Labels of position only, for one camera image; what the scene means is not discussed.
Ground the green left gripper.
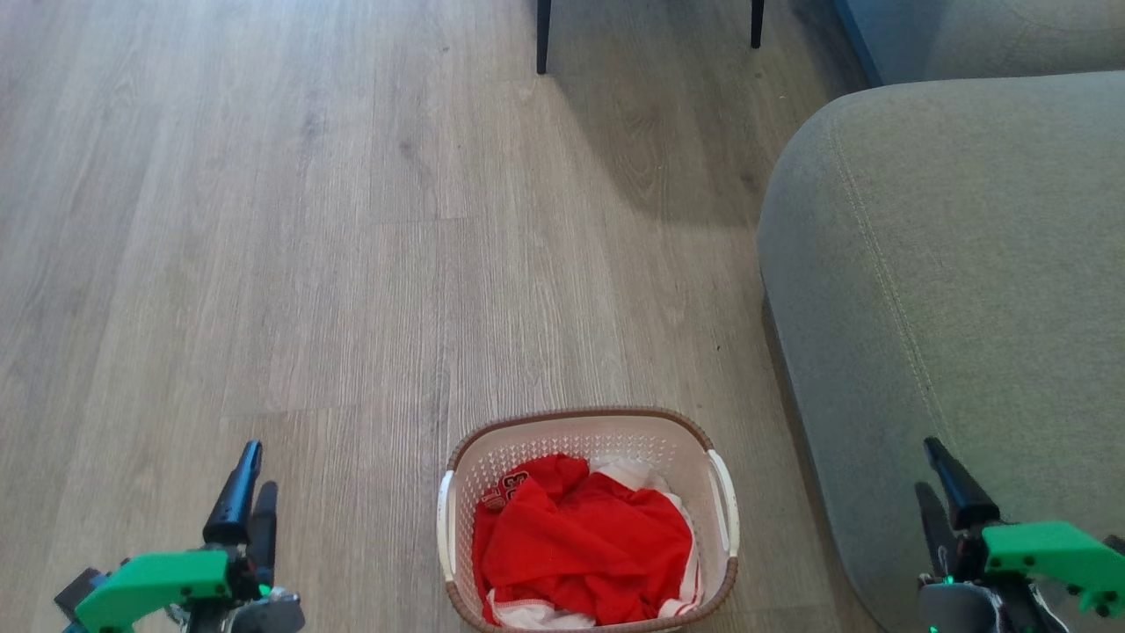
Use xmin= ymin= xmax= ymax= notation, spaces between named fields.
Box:
xmin=54 ymin=440 xmax=279 ymax=633

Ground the grey fabric sofa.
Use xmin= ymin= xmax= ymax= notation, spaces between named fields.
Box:
xmin=758 ymin=70 xmax=1125 ymax=633

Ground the blue-grey upholstered seat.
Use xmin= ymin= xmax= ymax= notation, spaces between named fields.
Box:
xmin=835 ymin=0 xmax=1125 ymax=88

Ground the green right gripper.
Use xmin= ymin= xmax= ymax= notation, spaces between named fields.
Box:
xmin=914 ymin=437 xmax=1125 ymax=633

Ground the red sports garment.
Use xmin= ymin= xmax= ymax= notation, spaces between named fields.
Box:
xmin=472 ymin=454 xmax=695 ymax=627

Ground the white plastic laundry basket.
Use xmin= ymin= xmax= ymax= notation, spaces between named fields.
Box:
xmin=437 ymin=406 xmax=741 ymax=633

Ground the white garment with red trim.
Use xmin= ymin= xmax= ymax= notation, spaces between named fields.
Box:
xmin=486 ymin=456 xmax=705 ymax=630

